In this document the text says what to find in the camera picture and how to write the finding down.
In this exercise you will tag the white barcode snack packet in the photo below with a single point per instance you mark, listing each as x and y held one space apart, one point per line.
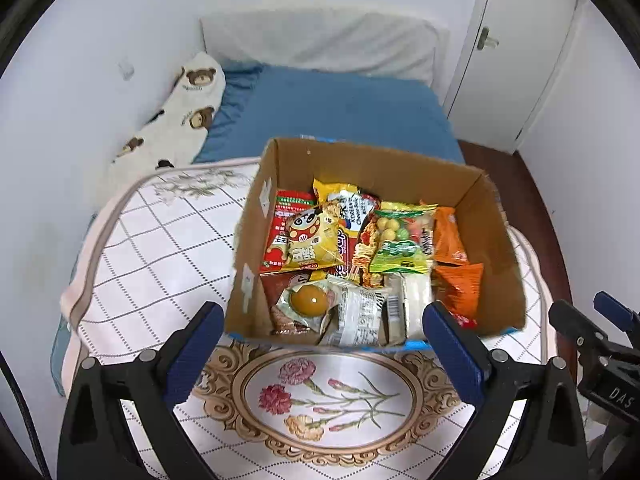
395 310

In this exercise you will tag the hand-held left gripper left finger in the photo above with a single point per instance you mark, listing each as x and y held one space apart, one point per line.
197 355

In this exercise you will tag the clear egg snack packet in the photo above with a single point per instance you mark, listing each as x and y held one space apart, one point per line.
307 301

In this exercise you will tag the grey pillow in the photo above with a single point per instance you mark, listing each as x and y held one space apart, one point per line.
320 42

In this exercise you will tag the white grid quilted blanket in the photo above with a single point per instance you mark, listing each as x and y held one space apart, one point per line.
150 250

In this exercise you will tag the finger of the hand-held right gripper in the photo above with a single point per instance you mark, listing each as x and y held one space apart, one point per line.
617 312
580 330

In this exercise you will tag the bear print pillow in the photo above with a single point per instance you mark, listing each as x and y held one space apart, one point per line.
180 120

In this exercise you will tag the noodle print snack packet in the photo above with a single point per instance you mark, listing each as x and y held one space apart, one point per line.
365 255

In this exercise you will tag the red snack packet green band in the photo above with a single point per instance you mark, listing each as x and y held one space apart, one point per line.
281 220

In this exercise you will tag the yellow cartoon face snack packet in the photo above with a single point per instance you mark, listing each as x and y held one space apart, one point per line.
310 240

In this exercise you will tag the yellow packet black white label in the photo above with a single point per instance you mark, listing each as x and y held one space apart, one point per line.
360 207

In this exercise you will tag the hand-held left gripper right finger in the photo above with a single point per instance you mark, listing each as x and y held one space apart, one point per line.
450 350

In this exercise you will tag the plain white snack packet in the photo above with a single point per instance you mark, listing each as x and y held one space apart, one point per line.
419 305

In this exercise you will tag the small red snack packet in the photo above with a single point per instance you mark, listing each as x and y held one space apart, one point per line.
462 320

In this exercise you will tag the brown snack packet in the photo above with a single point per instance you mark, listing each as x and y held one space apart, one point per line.
272 290

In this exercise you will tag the cardboard box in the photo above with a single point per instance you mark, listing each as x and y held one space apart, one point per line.
495 260

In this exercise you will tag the white door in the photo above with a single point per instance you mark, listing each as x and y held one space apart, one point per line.
505 60

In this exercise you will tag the blue bed sheet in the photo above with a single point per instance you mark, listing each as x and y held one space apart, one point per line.
340 110

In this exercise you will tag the clear packet white label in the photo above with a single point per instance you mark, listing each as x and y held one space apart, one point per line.
360 310

